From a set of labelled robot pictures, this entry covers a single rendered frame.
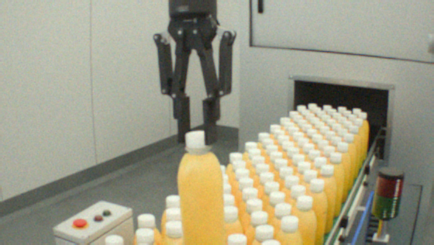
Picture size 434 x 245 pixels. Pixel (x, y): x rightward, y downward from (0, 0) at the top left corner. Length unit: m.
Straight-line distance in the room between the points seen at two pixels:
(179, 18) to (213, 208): 0.30
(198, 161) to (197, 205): 0.07
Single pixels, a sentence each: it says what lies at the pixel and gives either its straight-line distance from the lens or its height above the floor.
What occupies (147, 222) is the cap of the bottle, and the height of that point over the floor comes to 1.11.
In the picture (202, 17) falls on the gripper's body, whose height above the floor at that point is 1.57.
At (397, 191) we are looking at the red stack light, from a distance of 0.99.
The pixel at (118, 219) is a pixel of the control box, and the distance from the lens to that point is 1.14.
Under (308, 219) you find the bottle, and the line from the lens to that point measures 1.20.
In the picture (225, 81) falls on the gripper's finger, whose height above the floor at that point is 1.47.
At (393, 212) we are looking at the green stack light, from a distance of 1.01.
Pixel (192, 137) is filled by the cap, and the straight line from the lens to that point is 0.74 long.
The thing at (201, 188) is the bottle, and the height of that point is 1.31.
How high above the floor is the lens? 1.59
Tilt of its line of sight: 14 degrees down
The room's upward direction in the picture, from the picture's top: straight up
